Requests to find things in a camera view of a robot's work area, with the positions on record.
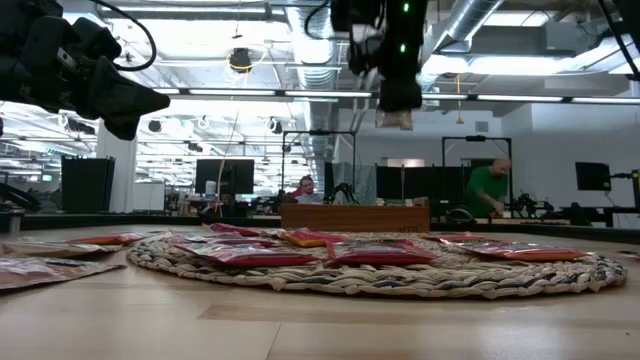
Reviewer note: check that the black aluminium rig frame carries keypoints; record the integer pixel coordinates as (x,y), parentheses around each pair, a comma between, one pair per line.
(150,220)

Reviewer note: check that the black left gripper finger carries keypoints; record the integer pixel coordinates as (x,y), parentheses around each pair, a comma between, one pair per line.
(124,131)
(125,95)

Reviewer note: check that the grey metal post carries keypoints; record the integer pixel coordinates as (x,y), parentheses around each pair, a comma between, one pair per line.
(14,221)

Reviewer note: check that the round woven straw placemat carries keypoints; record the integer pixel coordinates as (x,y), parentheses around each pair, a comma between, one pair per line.
(400,280)

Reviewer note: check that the brown wooden tea caddy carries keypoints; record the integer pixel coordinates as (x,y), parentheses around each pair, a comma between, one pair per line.
(350,220)

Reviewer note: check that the silver ventilation duct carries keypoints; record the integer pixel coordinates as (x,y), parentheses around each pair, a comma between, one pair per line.
(315,50)
(470,20)

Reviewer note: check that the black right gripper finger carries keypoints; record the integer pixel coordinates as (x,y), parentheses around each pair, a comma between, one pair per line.
(400,95)

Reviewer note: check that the dark partition screen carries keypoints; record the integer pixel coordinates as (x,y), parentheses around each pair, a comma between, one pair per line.
(420,182)

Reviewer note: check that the tall black panel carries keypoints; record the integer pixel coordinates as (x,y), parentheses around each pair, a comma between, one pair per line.
(87,185)

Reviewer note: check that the black metal frame stand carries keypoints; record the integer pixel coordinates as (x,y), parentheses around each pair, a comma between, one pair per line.
(318,132)
(475,138)

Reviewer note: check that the black computer monitor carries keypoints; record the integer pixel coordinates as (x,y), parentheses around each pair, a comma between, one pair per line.
(240,175)
(592,176)

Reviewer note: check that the grey curtain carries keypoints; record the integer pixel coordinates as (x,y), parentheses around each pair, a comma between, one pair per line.
(362,180)

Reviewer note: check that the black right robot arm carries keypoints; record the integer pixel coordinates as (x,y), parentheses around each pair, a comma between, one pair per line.
(395,25)

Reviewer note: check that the person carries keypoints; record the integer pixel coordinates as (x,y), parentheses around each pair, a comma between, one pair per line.
(307,192)
(485,190)

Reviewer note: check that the black background robot arm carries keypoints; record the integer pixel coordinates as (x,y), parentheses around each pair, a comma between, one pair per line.
(345,189)

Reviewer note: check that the black desk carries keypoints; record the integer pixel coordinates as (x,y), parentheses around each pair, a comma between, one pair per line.
(600,212)

